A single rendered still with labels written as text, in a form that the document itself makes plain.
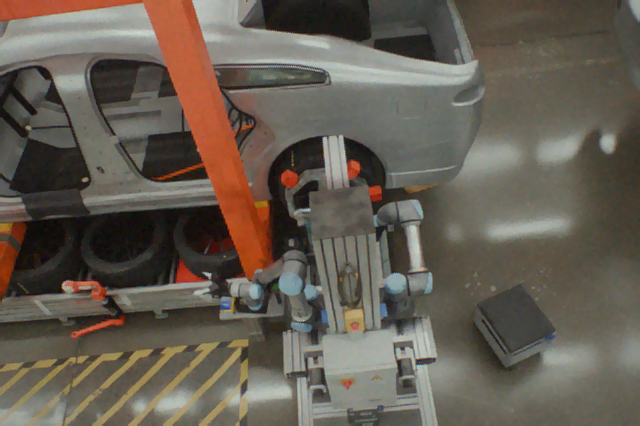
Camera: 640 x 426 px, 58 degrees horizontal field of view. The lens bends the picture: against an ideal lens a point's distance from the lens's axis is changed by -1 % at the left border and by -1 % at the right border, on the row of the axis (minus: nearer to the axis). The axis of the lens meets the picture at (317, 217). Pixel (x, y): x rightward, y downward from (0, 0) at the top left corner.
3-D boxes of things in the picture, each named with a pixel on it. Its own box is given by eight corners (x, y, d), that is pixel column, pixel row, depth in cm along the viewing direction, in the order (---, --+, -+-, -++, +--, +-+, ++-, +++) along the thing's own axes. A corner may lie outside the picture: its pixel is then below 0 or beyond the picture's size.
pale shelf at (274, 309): (283, 293, 402) (282, 291, 400) (283, 315, 391) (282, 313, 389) (222, 298, 405) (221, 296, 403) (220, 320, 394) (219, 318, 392)
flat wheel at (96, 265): (101, 303, 432) (88, 286, 413) (85, 240, 471) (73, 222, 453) (185, 267, 444) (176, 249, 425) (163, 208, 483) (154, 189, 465)
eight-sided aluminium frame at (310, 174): (369, 216, 415) (365, 163, 373) (370, 223, 411) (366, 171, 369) (293, 223, 419) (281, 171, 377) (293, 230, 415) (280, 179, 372)
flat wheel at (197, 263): (253, 201, 477) (247, 182, 458) (276, 264, 436) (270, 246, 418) (175, 227, 469) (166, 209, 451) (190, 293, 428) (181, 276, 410)
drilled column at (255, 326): (266, 329, 434) (255, 300, 401) (266, 341, 428) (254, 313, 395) (253, 330, 435) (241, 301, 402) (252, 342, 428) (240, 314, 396)
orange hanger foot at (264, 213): (274, 203, 440) (266, 172, 413) (272, 261, 408) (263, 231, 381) (252, 205, 441) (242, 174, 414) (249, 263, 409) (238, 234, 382)
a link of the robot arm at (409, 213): (406, 296, 336) (393, 203, 343) (432, 293, 335) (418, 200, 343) (408, 296, 324) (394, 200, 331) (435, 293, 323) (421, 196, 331)
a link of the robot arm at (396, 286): (383, 285, 340) (383, 273, 329) (406, 282, 339) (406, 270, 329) (386, 303, 332) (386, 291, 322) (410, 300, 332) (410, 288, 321)
